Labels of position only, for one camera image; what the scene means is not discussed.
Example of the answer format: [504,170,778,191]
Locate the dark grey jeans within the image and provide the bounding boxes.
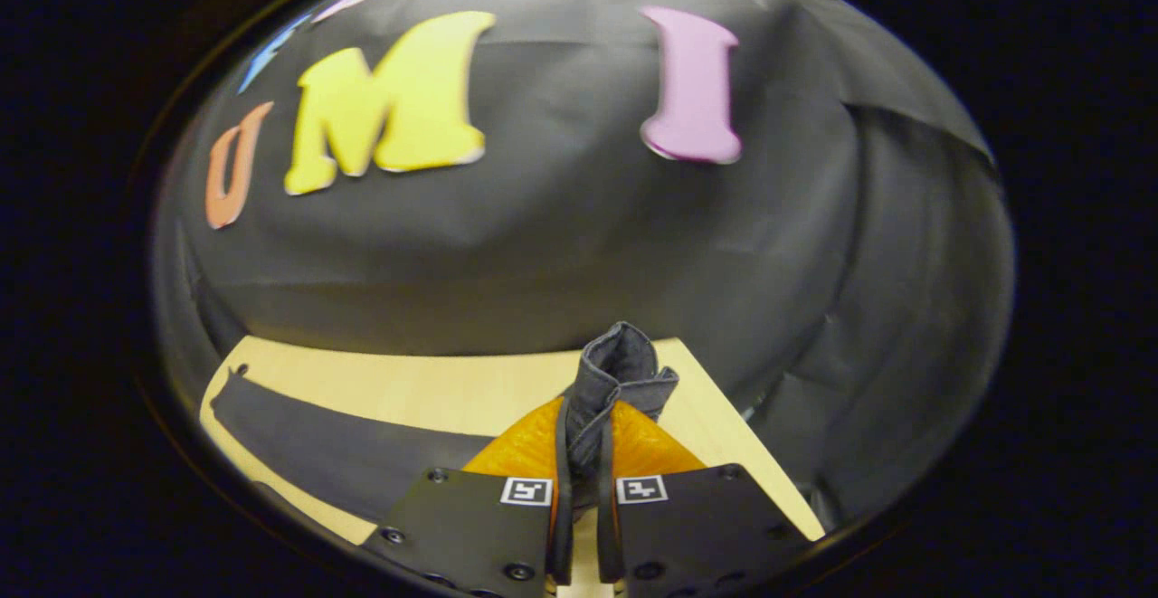
[210,322,681,527]

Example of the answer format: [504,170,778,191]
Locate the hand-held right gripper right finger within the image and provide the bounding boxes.
[597,402,815,597]

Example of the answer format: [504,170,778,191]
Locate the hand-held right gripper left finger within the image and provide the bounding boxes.
[362,396,575,597]

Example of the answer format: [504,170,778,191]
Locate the black backdrop cloth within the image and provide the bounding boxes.
[149,0,1016,527]

